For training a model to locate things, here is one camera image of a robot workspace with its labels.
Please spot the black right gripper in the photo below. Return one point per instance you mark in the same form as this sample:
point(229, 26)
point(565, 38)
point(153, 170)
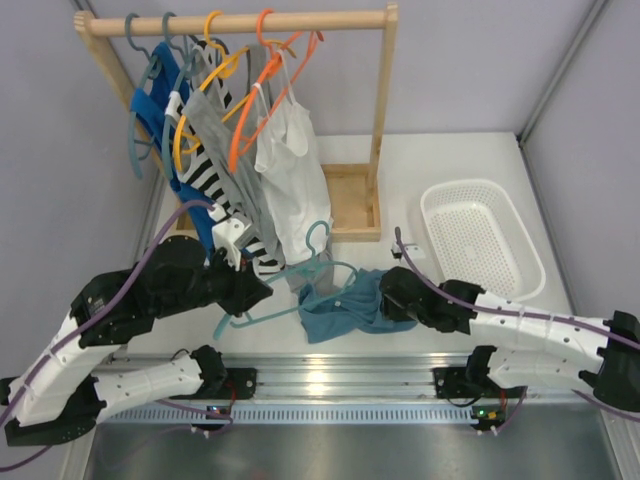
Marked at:
point(392, 311)

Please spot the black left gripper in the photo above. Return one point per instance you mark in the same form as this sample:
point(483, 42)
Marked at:
point(245, 288)

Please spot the teal blue tank top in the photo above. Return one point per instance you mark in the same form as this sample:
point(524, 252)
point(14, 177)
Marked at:
point(358, 308)

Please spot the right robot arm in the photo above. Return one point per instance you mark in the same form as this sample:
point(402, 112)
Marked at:
point(517, 346)

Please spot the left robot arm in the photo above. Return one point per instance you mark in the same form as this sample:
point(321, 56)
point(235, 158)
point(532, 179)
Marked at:
point(61, 398)

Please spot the black white striped tank top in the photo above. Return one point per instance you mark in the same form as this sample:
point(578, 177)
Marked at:
point(207, 170)

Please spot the grey tank top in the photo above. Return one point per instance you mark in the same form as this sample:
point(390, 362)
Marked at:
point(256, 63)

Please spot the yellow plastic hanger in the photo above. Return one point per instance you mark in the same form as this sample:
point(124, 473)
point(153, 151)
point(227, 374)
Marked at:
point(183, 142)

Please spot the grey blue hanger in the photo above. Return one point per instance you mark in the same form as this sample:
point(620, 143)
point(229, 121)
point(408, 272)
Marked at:
point(185, 72)
point(139, 141)

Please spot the white perforated plastic basket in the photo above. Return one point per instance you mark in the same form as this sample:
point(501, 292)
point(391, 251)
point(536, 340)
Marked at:
point(477, 235)

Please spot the wooden clothes rack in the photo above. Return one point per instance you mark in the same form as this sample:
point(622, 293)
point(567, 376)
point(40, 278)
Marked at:
point(353, 188)

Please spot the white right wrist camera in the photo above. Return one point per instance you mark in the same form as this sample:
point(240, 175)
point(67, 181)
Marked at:
point(414, 251)

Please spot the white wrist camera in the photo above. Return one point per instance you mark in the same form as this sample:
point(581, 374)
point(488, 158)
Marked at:
point(230, 233)
point(414, 251)

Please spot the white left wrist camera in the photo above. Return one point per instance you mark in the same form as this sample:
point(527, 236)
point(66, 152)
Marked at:
point(230, 233)

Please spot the aluminium mounting rail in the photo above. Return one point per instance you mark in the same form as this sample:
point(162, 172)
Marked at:
point(341, 378)

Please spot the white slotted cable duct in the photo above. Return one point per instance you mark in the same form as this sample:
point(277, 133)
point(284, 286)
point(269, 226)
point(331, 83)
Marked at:
point(317, 414)

